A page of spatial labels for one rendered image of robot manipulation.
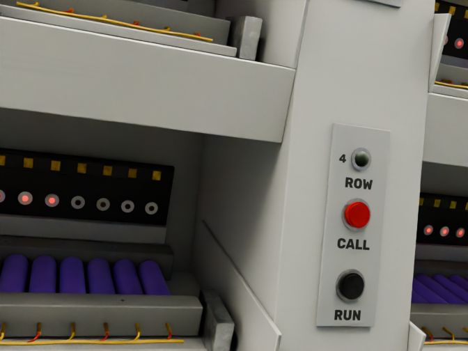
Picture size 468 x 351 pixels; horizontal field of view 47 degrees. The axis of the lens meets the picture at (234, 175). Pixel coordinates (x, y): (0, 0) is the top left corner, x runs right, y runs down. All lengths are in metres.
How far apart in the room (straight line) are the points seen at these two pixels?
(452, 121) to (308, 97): 0.11
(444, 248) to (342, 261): 0.29
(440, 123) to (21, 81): 0.26
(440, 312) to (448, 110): 0.17
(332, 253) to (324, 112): 0.09
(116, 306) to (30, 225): 0.13
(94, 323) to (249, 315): 0.10
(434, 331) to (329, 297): 0.16
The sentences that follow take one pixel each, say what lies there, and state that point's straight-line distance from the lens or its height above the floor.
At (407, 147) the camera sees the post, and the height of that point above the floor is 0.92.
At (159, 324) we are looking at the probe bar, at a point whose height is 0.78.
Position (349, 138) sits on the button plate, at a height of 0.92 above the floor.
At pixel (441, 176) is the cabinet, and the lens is 0.63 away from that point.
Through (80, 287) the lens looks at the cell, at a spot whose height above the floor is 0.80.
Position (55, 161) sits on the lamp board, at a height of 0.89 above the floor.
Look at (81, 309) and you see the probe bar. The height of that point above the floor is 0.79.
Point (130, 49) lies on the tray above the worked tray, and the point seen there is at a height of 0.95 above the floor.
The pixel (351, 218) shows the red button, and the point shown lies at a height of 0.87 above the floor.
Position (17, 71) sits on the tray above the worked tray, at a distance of 0.30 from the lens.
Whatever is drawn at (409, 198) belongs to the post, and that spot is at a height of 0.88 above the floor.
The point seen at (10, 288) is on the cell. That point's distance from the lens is 0.39.
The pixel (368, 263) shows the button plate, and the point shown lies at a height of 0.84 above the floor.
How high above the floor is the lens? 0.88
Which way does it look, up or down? 2 degrees up
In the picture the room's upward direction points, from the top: 5 degrees clockwise
